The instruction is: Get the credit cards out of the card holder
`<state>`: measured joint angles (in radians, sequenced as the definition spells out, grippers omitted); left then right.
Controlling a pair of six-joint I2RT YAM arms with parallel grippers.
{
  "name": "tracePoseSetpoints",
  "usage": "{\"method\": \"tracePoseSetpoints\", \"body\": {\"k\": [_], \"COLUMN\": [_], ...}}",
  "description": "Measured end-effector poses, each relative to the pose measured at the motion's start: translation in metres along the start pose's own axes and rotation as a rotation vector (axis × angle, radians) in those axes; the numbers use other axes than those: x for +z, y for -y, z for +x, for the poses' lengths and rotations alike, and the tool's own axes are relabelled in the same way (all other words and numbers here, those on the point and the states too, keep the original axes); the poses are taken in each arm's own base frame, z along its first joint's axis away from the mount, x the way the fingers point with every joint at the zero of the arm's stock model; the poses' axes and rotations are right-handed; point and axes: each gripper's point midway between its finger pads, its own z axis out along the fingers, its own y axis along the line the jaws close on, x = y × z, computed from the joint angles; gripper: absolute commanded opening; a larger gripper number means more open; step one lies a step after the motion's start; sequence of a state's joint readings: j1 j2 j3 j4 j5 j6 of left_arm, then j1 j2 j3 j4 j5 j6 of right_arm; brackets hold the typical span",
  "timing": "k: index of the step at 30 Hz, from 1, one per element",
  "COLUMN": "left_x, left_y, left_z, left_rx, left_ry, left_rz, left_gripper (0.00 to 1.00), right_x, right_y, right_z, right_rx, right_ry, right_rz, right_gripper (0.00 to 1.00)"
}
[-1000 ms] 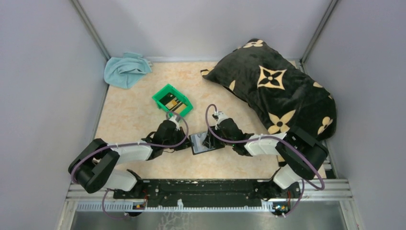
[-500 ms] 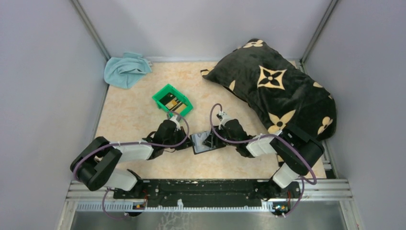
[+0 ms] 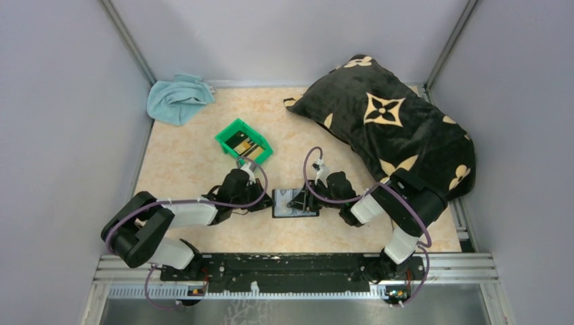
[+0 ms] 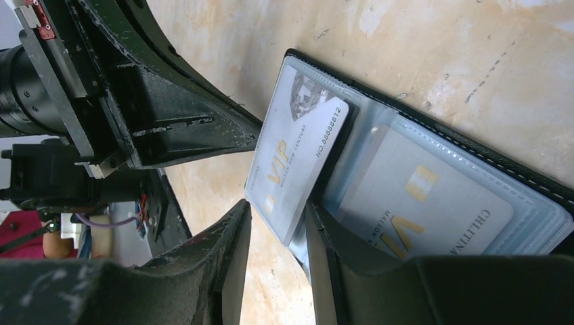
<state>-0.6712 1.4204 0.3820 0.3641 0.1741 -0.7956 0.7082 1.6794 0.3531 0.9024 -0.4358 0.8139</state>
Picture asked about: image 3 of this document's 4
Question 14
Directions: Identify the purple cable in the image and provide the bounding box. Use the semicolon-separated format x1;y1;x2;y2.
104;156;269;311
303;146;433;308

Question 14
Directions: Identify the gold card in bin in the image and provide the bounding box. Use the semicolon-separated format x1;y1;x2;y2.
225;131;265;160

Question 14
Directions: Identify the black card holder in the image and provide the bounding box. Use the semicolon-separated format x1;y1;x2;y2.
271;188;319;219

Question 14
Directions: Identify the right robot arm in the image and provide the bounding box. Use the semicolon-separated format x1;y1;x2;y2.
284;168;447;272

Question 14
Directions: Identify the black floral pillow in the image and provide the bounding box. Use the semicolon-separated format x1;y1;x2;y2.
283;54;477;200

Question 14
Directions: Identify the light blue cloth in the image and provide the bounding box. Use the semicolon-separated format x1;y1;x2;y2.
146;73;215;126

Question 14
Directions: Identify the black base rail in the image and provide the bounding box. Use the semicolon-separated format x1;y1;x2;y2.
160;253;420;293

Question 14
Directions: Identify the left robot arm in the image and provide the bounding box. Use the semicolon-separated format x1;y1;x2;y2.
100;169;273;276

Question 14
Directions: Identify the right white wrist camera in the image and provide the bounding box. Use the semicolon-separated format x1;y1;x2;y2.
312;158;330;184

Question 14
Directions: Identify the green plastic bin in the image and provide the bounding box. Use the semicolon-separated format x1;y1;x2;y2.
215;118;273;171

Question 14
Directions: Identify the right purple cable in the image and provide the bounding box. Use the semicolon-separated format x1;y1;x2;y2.
303;146;433;308

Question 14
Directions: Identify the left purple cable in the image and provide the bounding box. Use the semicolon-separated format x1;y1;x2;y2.
104;156;269;311

